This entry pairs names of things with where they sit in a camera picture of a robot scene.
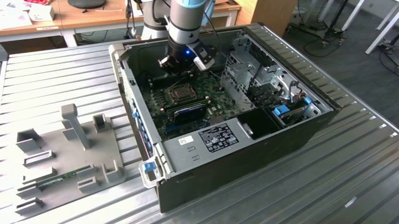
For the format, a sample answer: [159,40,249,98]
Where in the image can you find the thin metal locking lever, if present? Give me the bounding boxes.
[168,76,189,89]

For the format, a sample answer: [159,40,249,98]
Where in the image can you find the metal CPU socket cover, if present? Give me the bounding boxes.
[167,83,197,103]

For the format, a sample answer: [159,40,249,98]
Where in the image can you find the silver CPU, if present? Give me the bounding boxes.
[173,86,191,99]

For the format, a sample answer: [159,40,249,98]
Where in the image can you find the CPU socket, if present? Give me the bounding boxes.
[164,83,199,105]

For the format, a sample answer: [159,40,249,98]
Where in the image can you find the green RAM stick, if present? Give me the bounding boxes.
[161,99,209,112]
[33,166,95,190]

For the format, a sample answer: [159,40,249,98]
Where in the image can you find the metal drive cage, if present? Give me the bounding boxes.
[221,31,323,112]

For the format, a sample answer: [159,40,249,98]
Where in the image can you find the green motherboard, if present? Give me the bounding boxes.
[139,70,259,142]

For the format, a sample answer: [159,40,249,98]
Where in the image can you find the black graphics card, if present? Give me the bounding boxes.
[171,104,208,125]

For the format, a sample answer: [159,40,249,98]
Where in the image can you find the wooden desk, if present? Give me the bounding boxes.
[0,0,243,47]

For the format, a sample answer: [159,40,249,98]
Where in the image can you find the wooden cabinet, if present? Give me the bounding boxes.
[236,0,296,37]

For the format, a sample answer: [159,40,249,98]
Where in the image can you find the dark round object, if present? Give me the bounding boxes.
[67,0,107,9]

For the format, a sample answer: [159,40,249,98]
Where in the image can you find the hard disk in blue carrier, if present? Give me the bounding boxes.
[269,104,310,128]

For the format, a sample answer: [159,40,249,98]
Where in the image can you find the grey power supply unit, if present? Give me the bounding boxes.
[160,116,253,173]

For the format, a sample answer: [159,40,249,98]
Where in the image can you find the white cardboard box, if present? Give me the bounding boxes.
[28,4,56,22]

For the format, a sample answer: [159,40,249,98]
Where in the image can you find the grey parts rack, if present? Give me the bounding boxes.
[13,103,128,217]

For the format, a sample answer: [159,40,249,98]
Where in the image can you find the black wheeled stand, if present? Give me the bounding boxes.
[320,0,348,46]

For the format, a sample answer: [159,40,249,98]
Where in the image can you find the black open PC case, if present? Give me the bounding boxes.
[108,22,359,213]

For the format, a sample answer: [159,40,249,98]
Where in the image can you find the white paper stack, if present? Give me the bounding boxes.
[0,0,33,30]

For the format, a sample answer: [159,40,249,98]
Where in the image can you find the black camera cable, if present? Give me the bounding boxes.
[201,9,220,53]

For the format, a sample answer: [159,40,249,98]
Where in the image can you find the hanging black cable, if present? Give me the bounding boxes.
[124,0,140,40]

